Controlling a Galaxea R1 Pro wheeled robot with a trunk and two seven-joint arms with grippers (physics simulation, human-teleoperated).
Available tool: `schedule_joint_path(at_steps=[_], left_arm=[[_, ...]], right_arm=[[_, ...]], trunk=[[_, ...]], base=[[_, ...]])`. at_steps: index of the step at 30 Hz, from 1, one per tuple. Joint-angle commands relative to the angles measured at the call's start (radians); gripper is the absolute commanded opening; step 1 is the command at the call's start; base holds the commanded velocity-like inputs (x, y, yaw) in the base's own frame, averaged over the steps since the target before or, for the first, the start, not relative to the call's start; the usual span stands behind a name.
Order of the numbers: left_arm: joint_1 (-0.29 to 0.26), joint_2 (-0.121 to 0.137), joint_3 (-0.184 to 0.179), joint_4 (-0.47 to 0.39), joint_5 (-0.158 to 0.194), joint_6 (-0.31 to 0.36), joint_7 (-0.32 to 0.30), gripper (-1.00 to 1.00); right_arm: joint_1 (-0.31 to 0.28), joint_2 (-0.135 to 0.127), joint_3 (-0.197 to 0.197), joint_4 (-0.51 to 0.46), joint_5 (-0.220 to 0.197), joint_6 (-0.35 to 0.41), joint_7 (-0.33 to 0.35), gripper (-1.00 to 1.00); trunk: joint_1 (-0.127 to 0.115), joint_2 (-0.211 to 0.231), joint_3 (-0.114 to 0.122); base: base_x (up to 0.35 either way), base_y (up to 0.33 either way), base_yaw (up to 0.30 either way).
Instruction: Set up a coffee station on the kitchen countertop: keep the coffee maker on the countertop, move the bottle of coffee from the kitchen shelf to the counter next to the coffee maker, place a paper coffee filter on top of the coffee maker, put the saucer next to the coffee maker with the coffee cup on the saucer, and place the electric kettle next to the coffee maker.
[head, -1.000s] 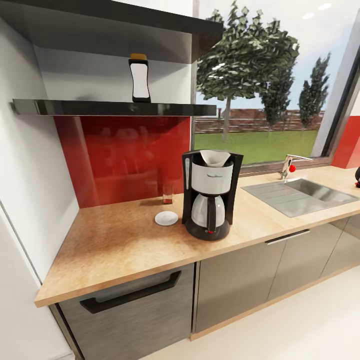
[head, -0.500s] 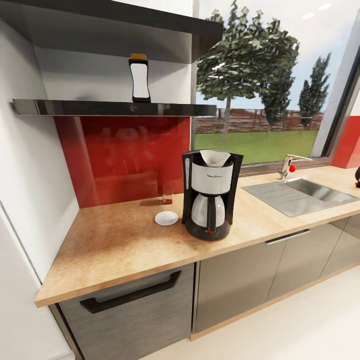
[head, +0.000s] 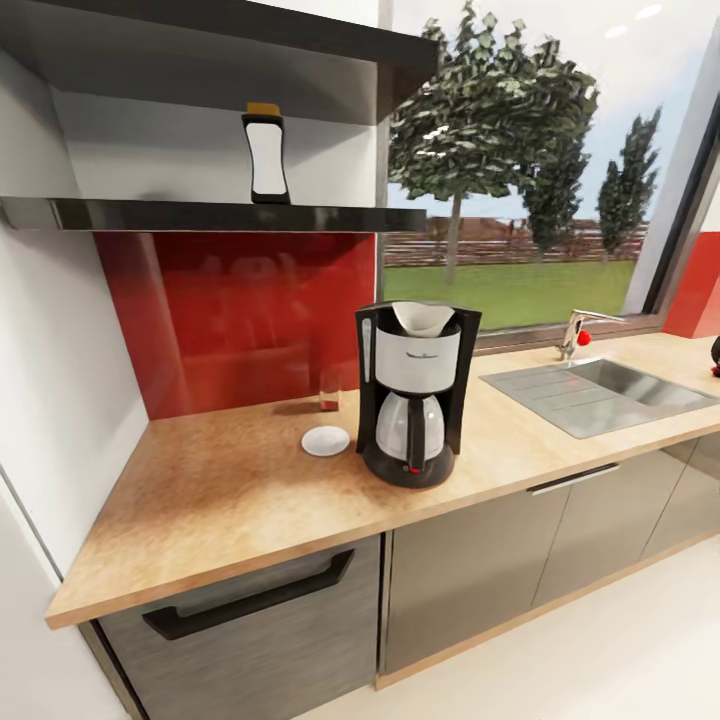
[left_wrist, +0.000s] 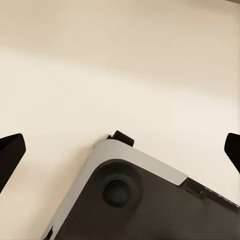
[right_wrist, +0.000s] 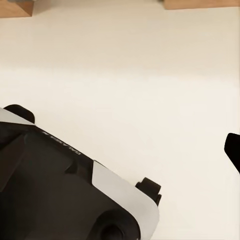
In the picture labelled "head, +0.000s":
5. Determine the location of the bottle of coffee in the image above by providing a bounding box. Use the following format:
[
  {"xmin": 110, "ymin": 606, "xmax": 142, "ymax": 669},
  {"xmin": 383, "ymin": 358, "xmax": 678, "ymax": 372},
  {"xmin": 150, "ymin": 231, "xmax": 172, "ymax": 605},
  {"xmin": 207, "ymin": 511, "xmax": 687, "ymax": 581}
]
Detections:
[{"xmin": 241, "ymin": 103, "xmax": 291, "ymax": 205}]

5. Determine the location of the paper coffee filter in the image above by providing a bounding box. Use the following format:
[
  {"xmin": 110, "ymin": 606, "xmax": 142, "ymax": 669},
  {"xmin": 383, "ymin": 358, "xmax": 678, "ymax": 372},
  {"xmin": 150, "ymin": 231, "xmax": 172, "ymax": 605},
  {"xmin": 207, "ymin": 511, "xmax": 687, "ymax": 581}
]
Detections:
[{"xmin": 393, "ymin": 301, "xmax": 454, "ymax": 338}]

